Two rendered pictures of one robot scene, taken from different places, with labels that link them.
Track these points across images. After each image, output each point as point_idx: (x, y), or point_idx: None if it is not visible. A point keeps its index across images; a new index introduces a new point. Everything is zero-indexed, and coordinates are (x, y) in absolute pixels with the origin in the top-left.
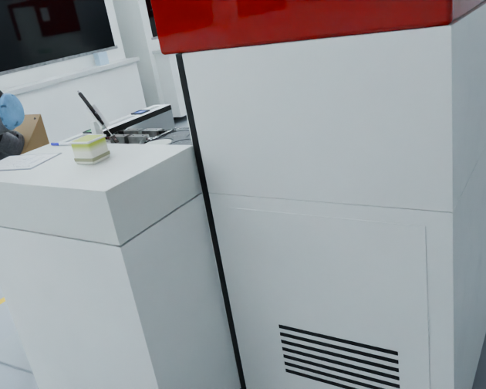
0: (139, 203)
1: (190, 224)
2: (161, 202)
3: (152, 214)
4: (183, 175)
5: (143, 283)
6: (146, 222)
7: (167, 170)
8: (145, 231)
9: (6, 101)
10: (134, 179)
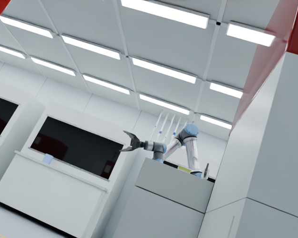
0: (158, 177)
1: (183, 221)
2: (171, 190)
3: (162, 190)
4: (196, 191)
5: (131, 216)
6: (155, 190)
7: (187, 179)
8: (152, 193)
9: (198, 174)
10: (164, 165)
